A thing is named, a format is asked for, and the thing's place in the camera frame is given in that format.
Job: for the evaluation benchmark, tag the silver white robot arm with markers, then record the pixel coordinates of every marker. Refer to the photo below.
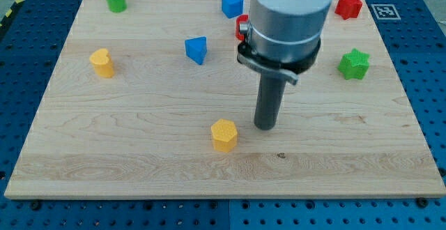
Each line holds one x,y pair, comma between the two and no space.
286,30

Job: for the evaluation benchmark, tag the red block behind arm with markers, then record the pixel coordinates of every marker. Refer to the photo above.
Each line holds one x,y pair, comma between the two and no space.
241,26

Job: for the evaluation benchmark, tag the blue triangle block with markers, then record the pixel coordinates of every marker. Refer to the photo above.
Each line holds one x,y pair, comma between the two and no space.
196,49

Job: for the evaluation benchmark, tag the yellow hexagon block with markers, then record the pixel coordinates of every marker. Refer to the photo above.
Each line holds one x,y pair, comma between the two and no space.
224,135

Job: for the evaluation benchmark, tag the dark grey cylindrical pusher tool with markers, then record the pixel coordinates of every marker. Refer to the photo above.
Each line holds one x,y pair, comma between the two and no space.
268,102

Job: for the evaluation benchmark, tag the black clamp with metal lever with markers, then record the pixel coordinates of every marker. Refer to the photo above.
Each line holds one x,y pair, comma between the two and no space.
287,72

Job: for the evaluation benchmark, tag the wooden board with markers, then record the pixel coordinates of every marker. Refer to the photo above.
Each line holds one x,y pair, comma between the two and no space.
145,132

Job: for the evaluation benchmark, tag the blue cube block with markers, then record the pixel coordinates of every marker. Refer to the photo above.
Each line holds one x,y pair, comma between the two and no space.
232,8

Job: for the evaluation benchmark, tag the yellow heart block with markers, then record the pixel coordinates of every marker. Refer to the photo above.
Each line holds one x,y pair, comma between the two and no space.
102,63

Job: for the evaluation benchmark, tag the green star block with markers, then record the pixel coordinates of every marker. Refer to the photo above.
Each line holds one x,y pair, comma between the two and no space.
354,65

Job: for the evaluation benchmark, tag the green cylinder block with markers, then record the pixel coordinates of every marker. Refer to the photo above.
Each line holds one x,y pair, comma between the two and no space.
115,0

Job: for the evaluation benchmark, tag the red star block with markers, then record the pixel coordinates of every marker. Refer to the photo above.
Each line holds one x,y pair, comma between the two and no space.
348,8

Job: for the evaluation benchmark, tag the white fiducial marker tag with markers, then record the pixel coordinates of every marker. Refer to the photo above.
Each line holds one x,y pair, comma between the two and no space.
385,11

